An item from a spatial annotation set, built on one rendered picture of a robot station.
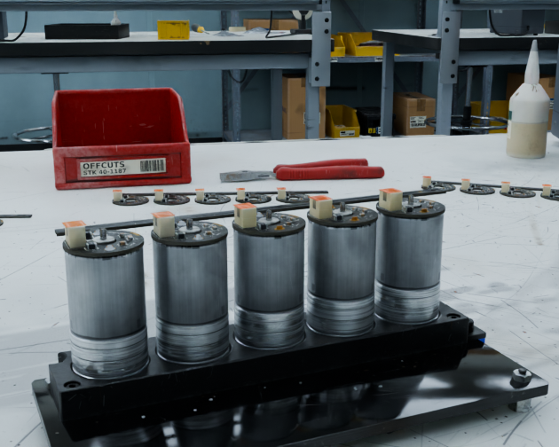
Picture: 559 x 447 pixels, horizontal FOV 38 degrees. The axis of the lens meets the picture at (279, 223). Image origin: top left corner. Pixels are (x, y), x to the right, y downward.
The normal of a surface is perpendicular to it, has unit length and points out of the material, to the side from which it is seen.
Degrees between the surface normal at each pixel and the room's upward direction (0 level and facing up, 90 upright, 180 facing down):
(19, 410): 0
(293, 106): 90
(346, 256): 90
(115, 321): 90
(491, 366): 0
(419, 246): 90
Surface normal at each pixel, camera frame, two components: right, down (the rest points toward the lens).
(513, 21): -0.86, 0.14
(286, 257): 0.51, 0.23
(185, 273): -0.07, 0.27
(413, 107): 0.21, 0.29
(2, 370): 0.00, -0.96
